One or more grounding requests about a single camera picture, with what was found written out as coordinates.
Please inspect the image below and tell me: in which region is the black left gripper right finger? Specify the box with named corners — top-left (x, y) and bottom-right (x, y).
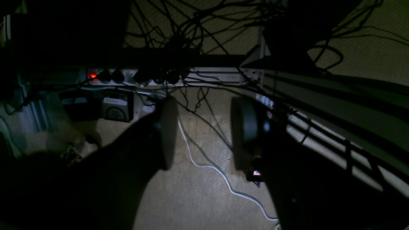
top-left (231, 97), bottom-right (269, 171)

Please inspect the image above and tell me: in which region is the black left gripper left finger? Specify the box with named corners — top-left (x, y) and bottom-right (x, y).
top-left (152, 97), bottom-right (178, 170)

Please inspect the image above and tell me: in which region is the white power strip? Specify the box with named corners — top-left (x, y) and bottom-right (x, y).
top-left (85, 67), bottom-right (261, 88)

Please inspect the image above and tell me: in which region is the grey power adapter box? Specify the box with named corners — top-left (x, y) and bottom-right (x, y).
top-left (101, 90), bottom-right (134, 123)

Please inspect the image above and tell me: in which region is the white floor cable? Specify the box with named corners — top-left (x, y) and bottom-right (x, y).
top-left (177, 120), bottom-right (282, 230)

